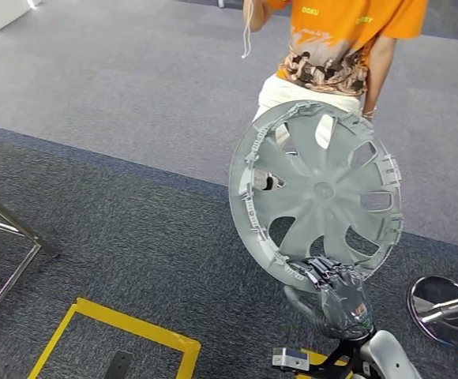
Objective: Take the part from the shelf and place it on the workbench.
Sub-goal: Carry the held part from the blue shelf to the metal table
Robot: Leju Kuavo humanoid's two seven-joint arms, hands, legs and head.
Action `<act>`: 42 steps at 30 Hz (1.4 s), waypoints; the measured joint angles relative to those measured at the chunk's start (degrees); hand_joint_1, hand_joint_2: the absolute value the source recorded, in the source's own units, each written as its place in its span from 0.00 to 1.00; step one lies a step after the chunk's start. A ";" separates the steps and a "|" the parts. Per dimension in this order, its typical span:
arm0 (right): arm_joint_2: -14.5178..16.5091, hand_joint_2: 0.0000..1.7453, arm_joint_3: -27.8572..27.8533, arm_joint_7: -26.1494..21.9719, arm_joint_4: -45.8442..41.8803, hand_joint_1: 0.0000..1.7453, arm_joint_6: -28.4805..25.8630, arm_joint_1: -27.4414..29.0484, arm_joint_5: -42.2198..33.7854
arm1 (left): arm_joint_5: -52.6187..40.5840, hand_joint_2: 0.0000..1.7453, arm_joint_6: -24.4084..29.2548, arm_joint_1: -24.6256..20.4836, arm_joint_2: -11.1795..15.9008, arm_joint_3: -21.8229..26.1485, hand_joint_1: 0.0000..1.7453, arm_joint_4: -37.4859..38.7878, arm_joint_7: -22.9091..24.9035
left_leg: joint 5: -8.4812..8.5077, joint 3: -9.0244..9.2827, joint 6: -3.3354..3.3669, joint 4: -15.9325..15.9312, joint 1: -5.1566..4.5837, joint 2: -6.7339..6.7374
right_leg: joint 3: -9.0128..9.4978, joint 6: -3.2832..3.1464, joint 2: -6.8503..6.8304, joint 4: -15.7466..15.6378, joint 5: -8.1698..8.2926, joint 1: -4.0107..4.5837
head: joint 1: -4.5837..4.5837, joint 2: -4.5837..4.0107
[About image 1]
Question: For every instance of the black right wrist camera bracket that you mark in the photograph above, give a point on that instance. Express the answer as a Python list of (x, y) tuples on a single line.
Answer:
[(345, 348)]

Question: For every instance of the yellow tape square outline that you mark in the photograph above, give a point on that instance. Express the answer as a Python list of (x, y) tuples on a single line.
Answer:
[(317, 357), (134, 327)]

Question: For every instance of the person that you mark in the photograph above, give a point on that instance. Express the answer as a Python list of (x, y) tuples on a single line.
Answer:
[(332, 31)]

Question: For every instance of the chrome stanchion post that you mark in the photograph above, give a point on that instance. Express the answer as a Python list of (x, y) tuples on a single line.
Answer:
[(442, 308)]

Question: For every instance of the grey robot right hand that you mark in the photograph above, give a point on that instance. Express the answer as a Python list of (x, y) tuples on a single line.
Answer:
[(343, 303)]

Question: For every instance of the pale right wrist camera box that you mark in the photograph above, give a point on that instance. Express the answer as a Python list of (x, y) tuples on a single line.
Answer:
[(290, 360)]

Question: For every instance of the silver plastic wheel hubcap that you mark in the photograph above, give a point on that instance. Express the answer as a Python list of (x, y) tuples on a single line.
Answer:
[(323, 191)]

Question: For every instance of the dark flat robot mount plate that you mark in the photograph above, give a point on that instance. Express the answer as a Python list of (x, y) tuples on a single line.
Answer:
[(118, 365)]

